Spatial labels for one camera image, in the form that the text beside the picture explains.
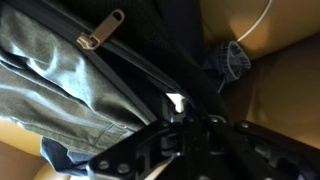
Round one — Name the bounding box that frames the grey and black backpack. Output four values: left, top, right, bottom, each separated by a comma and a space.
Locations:
0, 0, 234, 158

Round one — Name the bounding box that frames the thin white charging cable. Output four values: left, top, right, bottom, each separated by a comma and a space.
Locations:
235, 0, 274, 44

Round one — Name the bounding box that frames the brown leather couch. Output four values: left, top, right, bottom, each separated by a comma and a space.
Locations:
0, 0, 320, 180

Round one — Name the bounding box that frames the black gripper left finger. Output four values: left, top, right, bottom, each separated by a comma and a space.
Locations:
87, 106, 202, 180

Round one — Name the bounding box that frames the blue denim garment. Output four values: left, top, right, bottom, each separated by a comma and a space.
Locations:
39, 39, 252, 177

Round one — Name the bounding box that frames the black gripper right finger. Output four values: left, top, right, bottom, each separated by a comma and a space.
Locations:
199, 113, 320, 180

